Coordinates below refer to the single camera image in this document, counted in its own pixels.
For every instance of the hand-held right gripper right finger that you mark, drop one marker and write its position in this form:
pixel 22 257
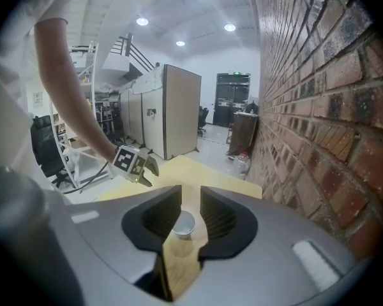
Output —
pixel 274 250

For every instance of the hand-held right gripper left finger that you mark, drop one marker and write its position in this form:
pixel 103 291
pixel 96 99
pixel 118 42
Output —
pixel 115 234

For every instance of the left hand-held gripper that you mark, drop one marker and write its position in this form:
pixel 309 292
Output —
pixel 127 163

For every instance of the small cup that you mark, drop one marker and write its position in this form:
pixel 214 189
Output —
pixel 182 236
pixel 185 223

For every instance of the person's left forearm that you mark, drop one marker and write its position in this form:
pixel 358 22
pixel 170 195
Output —
pixel 73 100

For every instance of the beige partition panel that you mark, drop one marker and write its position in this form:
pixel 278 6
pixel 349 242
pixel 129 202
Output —
pixel 152 129
pixel 135 120
pixel 182 113
pixel 124 116

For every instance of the black trolley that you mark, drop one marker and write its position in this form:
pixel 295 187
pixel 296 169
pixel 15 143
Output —
pixel 107 120

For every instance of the black office chair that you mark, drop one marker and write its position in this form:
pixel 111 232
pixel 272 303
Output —
pixel 202 120
pixel 46 145

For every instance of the white sheet over partitions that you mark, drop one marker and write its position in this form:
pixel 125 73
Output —
pixel 140 81

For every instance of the clear water jug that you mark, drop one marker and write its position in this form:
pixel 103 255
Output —
pixel 242 163

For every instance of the dark brown cabinet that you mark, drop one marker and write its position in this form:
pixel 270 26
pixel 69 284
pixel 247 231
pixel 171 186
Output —
pixel 242 132

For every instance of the black double door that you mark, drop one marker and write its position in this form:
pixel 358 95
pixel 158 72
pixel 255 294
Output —
pixel 231 100

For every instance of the staircase with black railing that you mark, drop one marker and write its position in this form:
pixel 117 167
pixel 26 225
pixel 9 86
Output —
pixel 131 56

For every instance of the dark bag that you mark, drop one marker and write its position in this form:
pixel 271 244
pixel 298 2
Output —
pixel 251 107

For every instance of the white metal shelf rack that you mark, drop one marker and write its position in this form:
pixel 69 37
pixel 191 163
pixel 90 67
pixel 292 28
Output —
pixel 94 62

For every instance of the green exit sign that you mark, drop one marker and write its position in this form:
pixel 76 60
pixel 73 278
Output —
pixel 237 73

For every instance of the round ceiling light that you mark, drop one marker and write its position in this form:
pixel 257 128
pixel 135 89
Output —
pixel 229 27
pixel 142 21
pixel 180 43

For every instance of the person's white shirt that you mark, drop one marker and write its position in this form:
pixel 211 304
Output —
pixel 9 75

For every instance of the small black wall holder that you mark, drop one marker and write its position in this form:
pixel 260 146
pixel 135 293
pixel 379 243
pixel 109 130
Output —
pixel 151 112

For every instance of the white wall poster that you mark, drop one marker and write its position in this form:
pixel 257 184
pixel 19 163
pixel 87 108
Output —
pixel 37 99

